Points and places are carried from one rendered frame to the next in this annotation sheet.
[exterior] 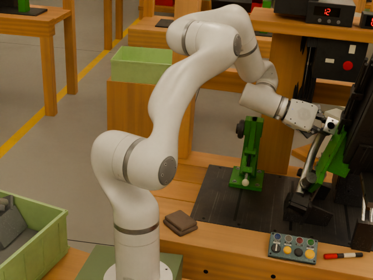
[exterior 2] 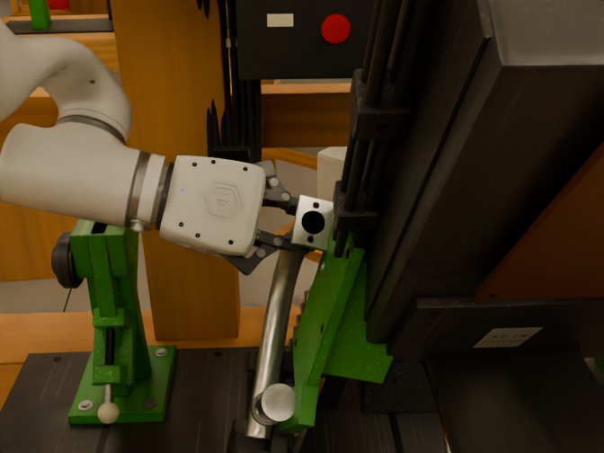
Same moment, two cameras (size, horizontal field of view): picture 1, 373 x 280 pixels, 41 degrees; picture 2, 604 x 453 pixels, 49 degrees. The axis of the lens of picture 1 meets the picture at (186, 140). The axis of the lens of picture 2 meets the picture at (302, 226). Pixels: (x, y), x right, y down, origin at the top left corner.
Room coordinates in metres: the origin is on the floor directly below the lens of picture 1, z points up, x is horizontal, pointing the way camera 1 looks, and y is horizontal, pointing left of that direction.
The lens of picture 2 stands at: (0.95, -0.33, 1.57)
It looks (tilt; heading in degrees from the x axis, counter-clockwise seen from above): 28 degrees down; 347
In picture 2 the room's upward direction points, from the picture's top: straight up
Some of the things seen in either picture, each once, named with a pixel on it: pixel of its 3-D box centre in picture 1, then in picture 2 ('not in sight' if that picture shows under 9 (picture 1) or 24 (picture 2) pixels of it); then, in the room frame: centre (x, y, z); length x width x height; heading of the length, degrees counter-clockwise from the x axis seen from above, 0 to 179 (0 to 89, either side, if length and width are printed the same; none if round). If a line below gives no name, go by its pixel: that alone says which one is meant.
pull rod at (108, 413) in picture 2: (246, 177); (109, 396); (1.65, -0.24, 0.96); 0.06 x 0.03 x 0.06; 169
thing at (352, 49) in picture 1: (338, 56); (306, 6); (1.77, -0.54, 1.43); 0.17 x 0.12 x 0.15; 79
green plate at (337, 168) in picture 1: (339, 151); (353, 303); (1.50, -0.52, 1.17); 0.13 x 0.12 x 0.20; 79
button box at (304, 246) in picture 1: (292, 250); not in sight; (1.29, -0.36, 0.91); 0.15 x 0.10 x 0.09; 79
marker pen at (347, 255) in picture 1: (343, 255); not in sight; (1.28, -0.53, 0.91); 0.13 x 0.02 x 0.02; 100
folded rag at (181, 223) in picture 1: (180, 222); not in sight; (1.39, 0.00, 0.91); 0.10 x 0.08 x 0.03; 40
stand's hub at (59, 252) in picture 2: (240, 129); (66, 260); (1.75, -0.21, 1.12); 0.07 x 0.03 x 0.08; 169
